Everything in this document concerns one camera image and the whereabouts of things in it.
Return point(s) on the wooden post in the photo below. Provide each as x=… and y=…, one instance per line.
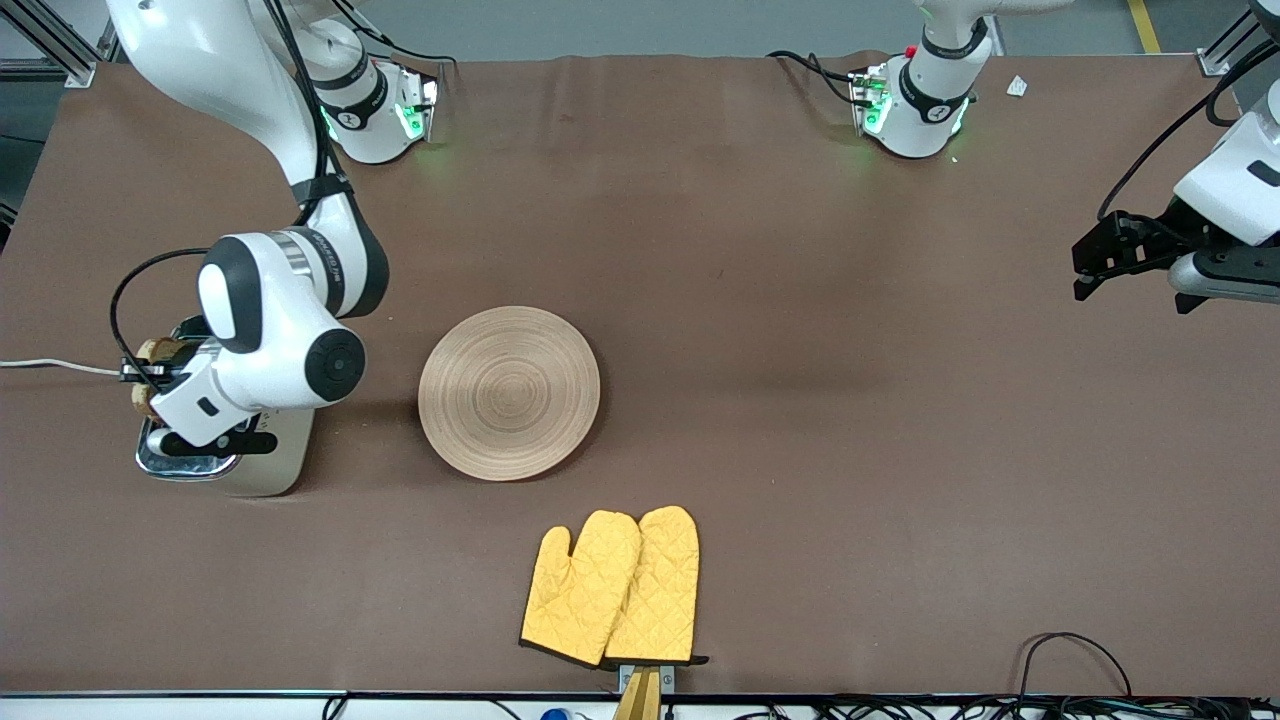
x=640, y=700

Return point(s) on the cream and chrome toaster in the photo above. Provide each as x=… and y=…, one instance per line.
x=285, y=455

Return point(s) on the round wooden plate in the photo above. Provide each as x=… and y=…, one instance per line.
x=510, y=395

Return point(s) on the brown bread slice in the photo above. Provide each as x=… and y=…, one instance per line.
x=160, y=350

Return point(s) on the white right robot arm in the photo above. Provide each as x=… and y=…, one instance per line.
x=280, y=320

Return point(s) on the yellow quilted oven mitt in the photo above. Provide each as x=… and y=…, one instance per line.
x=660, y=590
x=580, y=590

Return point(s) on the brown table cloth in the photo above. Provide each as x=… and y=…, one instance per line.
x=800, y=300

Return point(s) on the aluminium frame profile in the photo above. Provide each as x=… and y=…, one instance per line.
x=1222, y=55
x=60, y=45

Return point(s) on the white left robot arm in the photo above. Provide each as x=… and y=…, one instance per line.
x=930, y=105

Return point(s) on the grey metal bracket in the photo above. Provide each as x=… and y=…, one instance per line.
x=667, y=677

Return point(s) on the white paper scrap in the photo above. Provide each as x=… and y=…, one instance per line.
x=1017, y=86

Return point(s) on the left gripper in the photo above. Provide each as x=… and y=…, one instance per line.
x=1166, y=236

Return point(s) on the yellow floor tape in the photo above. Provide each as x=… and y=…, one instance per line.
x=1145, y=27

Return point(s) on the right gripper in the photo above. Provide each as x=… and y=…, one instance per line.
x=189, y=332

